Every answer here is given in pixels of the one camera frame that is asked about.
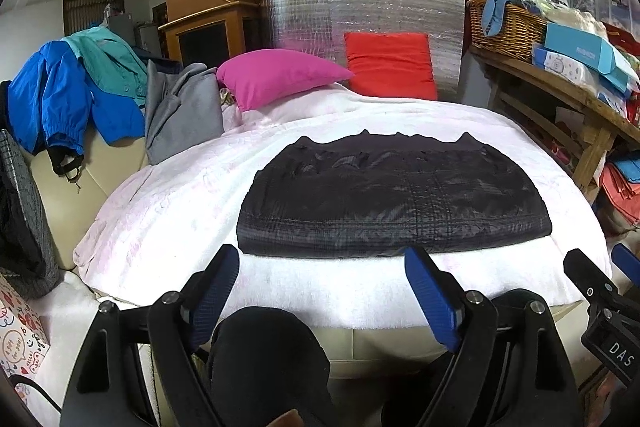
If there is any grey metal cabinet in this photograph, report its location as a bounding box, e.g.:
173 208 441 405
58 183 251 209
102 4 163 58

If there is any red pillow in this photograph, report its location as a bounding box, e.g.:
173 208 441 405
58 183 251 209
344 32 440 102

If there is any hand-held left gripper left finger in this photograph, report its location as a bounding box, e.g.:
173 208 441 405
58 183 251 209
60 244 241 427

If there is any black cable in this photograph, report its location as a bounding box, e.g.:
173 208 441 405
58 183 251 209
7 374 63 408

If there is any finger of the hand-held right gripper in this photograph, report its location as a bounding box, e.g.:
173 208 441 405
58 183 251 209
611 243 640 280
562 249 619 308

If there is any blue cloth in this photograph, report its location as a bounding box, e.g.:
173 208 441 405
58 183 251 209
482 0 526 38

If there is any blue jacket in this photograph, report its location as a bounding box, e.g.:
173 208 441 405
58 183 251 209
7 41 146 178

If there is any black quilted jacket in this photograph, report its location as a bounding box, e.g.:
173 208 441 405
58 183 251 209
236 130 553 258

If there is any person's leg in black trousers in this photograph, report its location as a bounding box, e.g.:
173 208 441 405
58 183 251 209
207 307 333 427

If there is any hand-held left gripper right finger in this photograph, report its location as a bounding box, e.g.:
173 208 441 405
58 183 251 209
404 247 586 427

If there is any white patterned box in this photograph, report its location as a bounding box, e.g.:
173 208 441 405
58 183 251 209
531 44 601 95

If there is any wooden side table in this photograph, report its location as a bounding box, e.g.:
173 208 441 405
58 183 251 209
467 44 640 208

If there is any white printed gift bag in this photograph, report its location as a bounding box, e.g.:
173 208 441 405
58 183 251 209
0 274 51 390

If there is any blue cardboard box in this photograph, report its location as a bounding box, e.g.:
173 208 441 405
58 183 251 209
544 22 632 94

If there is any dark grey knit garment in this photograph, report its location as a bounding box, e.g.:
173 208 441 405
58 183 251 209
0 79 63 300

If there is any stack of red folded cloths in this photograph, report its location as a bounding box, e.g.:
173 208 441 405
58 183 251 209
597 157 640 238

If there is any silver foil insulation sheet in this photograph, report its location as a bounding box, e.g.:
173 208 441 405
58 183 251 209
259 0 468 100

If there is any grey coat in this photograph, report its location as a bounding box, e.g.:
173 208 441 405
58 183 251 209
145 59 225 166

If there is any white fluffy blanket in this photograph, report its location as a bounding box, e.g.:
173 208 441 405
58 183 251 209
72 84 613 333

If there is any pink pillow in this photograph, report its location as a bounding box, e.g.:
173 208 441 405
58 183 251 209
216 48 355 112

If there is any wicker basket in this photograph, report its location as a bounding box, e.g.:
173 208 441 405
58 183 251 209
467 0 551 62

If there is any teal jacket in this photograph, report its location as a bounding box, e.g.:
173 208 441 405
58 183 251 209
62 27 151 108

